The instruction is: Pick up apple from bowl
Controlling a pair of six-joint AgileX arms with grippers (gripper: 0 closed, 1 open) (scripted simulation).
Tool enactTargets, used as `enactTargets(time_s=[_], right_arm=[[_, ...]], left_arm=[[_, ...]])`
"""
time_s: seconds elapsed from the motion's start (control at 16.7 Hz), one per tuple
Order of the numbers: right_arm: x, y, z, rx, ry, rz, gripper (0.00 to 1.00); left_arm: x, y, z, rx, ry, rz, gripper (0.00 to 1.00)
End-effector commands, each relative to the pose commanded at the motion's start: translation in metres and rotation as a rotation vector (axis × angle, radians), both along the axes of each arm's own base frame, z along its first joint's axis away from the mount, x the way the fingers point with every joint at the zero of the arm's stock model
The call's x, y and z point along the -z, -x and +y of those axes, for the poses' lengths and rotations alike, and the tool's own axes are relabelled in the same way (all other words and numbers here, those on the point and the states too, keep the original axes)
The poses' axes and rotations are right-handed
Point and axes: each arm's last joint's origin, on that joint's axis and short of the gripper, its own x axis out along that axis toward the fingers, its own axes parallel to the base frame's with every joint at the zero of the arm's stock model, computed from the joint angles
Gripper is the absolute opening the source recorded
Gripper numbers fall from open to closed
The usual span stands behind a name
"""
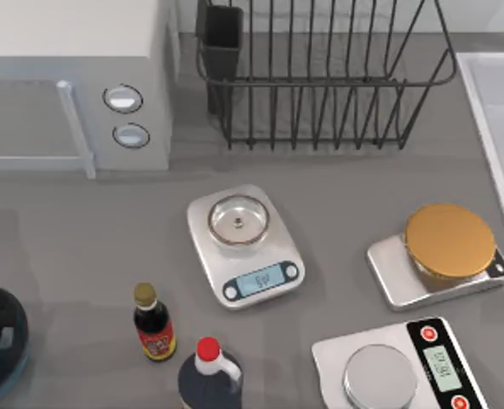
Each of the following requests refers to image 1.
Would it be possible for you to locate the microwave oven door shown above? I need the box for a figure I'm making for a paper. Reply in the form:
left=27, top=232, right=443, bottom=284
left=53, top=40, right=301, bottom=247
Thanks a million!
left=0, top=78, right=96, bottom=173

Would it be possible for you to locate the silver scale with round dish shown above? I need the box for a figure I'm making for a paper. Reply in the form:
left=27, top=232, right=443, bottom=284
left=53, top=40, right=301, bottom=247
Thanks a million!
left=186, top=183, right=306, bottom=310

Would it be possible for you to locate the large dark red-capped bottle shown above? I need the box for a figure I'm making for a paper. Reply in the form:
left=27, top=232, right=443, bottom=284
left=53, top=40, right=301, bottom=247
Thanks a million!
left=176, top=337, right=245, bottom=409

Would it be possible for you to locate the microwave door handle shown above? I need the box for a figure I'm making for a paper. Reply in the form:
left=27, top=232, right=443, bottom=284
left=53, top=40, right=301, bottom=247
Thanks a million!
left=55, top=79, right=97, bottom=180

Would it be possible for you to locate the silver scale with gold plate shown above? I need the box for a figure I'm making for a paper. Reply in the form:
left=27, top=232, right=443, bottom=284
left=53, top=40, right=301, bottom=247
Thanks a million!
left=365, top=203, right=504, bottom=313

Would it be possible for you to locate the silver scale with black panel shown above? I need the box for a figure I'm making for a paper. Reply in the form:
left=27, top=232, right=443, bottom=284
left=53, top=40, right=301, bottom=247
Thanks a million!
left=311, top=315, right=490, bottom=409

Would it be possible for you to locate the black wire dish rack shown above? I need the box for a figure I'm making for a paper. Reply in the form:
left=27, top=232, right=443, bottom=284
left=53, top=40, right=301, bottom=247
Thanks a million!
left=194, top=0, right=458, bottom=152

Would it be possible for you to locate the large microwave knob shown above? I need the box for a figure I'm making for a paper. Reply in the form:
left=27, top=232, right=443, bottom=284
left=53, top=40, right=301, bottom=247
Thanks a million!
left=101, top=83, right=145, bottom=115

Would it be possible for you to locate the black utensil holder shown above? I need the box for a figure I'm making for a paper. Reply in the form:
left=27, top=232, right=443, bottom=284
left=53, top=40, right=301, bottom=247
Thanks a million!
left=195, top=3, right=245, bottom=115

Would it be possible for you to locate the small microwave knob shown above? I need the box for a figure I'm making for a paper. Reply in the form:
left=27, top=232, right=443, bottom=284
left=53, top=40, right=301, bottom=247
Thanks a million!
left=112, top=122, right=152, bottom=150

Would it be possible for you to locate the small dark sauce bottle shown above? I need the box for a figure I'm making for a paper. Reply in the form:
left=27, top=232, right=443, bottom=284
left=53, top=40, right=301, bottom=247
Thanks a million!
left=132, top=281, right=178, bottom=363

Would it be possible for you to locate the pale microwave oven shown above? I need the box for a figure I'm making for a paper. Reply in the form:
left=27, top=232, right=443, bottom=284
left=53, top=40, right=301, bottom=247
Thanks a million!
left=0, top=0, right=180, bottom=180

